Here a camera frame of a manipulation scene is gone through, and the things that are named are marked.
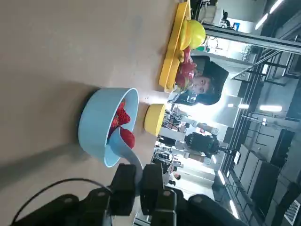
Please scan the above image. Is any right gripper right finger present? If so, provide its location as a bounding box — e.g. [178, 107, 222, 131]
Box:
[140, 164, 243, 226]

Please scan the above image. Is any large yellow-green apple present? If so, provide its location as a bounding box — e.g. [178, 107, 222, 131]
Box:
[188, 19, 207, 49]

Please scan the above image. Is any yellow plastic tray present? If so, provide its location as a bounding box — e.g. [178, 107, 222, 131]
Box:
[158, 0, 191, 92]

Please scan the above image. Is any person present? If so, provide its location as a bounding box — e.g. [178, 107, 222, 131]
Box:
[167, 56, 230, 106]

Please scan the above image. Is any light blue spoon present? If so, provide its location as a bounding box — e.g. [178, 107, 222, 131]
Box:
[110, 126, 144, 186]

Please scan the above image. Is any black background machine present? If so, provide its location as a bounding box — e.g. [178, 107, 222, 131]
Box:
[184, 131, 221, 159]

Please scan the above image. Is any pink dragon fruit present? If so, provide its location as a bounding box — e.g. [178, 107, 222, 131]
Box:
[175, 47, 198, 91]

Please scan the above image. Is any yellow bowl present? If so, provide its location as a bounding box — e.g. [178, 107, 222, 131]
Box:
[144, 103, 166, 137]

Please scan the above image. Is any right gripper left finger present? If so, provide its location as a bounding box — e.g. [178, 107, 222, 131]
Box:
[14, 164, 137, 226]

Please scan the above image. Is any thin black gripper wire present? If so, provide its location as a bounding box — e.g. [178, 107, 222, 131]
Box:
[11, 178, 112, 224]

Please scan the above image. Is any light blue bowl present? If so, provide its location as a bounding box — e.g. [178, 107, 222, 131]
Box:
[78, 88, 140, 168]

